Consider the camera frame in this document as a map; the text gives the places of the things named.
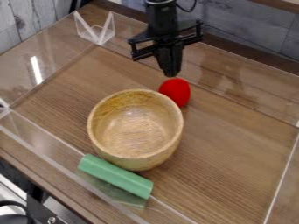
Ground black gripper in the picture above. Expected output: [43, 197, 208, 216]
[127, 3, 202, 77]

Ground red plush fruit green leaf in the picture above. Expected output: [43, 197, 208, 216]
[159, 78, 191, 107]

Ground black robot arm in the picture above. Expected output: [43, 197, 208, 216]
[127, 0, 203, 77]

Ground wooden bowl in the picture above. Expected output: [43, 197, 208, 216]
[87, 88, 183, 172]

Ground green rectangular block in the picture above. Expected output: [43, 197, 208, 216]
[79, 154, 155, 200]

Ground black metal mount bracket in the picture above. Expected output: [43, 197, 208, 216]
[27, 195, 65, 224]

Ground black cable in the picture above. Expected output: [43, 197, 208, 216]
[0, 200, 31, 224]

